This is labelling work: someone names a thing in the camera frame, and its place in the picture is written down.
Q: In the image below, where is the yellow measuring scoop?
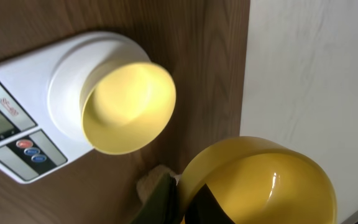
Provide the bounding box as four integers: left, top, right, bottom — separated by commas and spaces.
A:
178, 136, 337, 223

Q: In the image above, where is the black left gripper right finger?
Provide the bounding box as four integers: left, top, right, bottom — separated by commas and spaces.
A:
185, 184, 234, 224

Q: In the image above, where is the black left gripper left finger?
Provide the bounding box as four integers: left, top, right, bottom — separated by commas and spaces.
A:
130, 174, 179, 224

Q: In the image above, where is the pale yellow bowl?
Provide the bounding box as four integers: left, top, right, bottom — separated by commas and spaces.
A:
81, 62, 177, 155

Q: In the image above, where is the white digital kitchen scale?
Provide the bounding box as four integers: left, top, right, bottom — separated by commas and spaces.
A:
0, 32, 149, 184

